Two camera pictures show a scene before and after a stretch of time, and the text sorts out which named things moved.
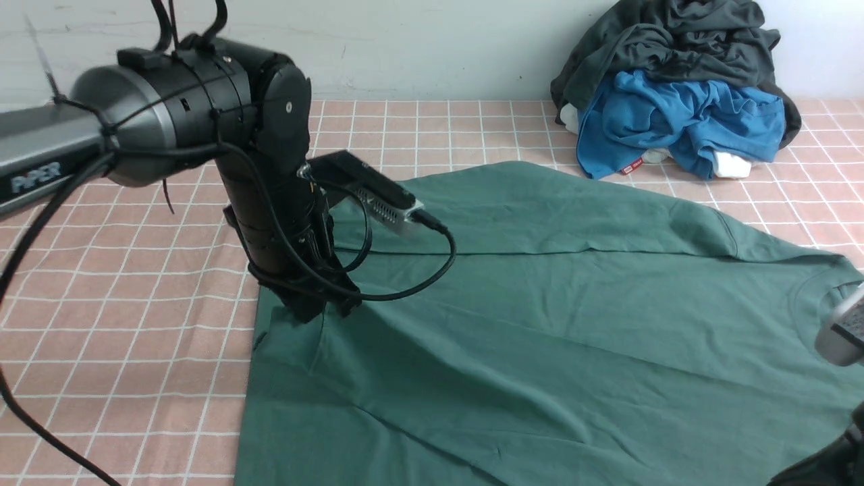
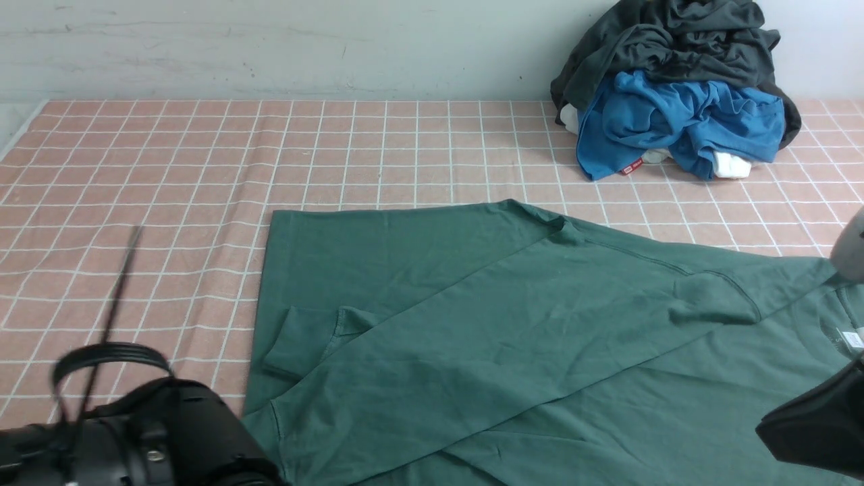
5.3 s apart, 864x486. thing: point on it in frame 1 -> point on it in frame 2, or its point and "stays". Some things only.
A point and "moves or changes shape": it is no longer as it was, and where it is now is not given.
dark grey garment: [719, 40] stays
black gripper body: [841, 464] -> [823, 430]
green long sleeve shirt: [538, 324] moves or changes shape
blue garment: [653, 110] stays
